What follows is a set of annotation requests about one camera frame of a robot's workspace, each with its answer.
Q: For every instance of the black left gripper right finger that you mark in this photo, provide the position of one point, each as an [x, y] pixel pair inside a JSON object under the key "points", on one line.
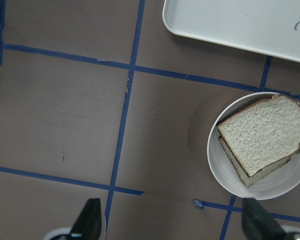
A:
{"points": [[257, 223]]}

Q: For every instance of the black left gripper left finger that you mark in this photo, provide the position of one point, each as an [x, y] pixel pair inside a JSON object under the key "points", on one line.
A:
{"points": [[88, 225]]}

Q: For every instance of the white round plate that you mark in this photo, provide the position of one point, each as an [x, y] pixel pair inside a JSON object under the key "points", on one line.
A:
{"points": [[274, 185]]}

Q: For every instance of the bread slice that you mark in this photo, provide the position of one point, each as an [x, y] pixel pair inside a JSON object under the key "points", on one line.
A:
{"points": [[261, 173], [263, 132]]}

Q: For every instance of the white bear tray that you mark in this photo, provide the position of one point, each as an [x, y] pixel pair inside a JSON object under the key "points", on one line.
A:
{"points": [[269, 27]]}

